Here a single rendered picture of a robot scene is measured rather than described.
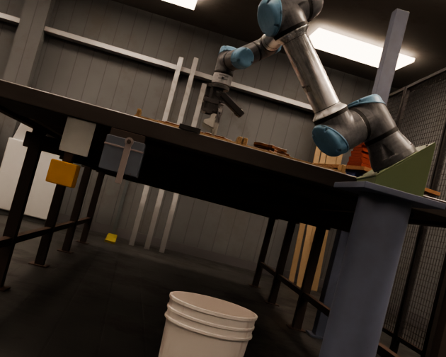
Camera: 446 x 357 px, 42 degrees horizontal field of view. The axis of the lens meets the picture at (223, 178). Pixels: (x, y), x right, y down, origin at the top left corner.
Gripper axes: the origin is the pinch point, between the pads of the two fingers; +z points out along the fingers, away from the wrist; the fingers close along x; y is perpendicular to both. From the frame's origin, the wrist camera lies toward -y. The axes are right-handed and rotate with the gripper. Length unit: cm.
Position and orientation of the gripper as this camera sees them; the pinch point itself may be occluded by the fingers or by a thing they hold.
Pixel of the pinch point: (213, 137)
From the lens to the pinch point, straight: 225.3
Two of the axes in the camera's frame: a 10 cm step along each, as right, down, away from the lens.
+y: -9.7, -2.4, -0.9
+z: -2.4, 9.7, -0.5
